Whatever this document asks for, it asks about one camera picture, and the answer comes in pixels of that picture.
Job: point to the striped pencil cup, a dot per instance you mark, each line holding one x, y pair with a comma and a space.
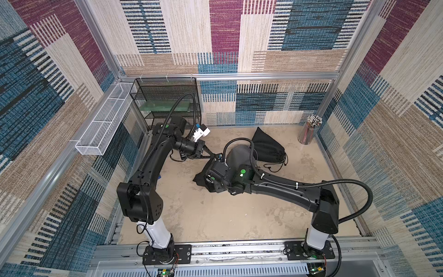
310, 129

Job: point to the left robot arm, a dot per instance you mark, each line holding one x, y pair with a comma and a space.
138, 198

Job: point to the white wire mesh basket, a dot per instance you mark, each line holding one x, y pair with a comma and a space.
100, 132

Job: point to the black hair dryer bag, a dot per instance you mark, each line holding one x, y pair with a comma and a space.
269, 151

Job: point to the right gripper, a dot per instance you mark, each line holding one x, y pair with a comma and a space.
210, 177

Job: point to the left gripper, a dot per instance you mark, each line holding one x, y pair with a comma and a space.
201, 148

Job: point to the black wire mesh shelf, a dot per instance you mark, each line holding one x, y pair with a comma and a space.
155, 97

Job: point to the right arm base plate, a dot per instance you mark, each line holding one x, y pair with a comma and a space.
295, 250

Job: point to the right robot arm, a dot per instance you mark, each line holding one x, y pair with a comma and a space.
322, 201

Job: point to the grey hair dryer bag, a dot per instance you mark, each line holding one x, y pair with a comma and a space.
238, 156

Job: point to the green tray on shelf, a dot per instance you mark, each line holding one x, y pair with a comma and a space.
165, 106

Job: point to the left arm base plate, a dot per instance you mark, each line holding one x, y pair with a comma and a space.
180, 254

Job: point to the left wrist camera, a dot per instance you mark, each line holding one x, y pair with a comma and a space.
200, 131

